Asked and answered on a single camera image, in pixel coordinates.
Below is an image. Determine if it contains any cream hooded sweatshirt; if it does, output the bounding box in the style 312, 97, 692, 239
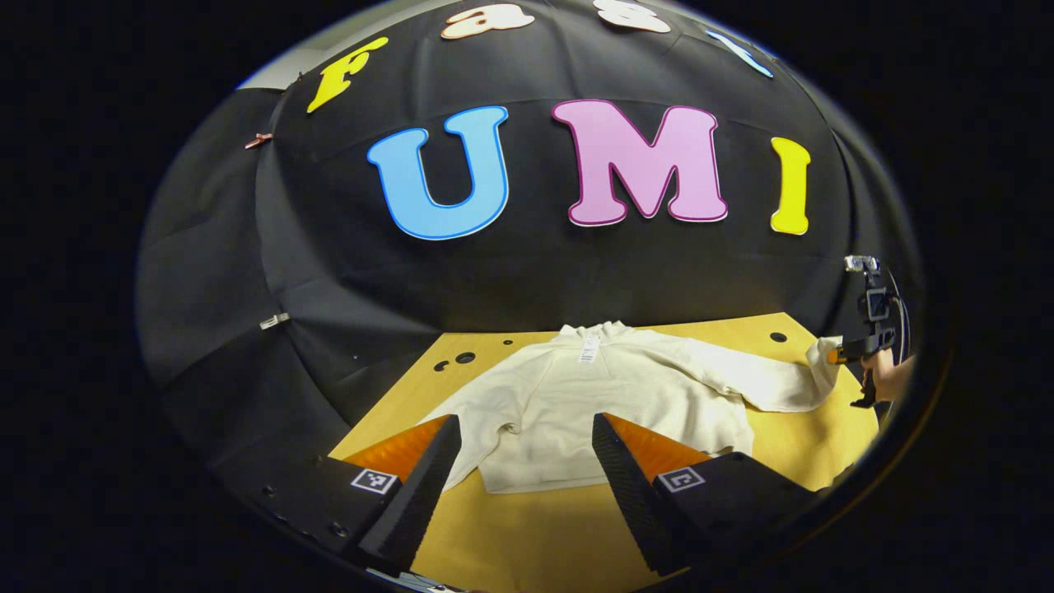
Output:
420, 321, 842, 493

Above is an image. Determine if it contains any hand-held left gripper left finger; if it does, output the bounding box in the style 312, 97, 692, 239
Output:
239, 414, 464, 576

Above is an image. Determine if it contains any black backdrop cloth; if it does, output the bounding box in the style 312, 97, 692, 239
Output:
136, 0, 923, 495

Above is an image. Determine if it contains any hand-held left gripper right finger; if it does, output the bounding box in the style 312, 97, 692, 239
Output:
590, 412, 818, 577

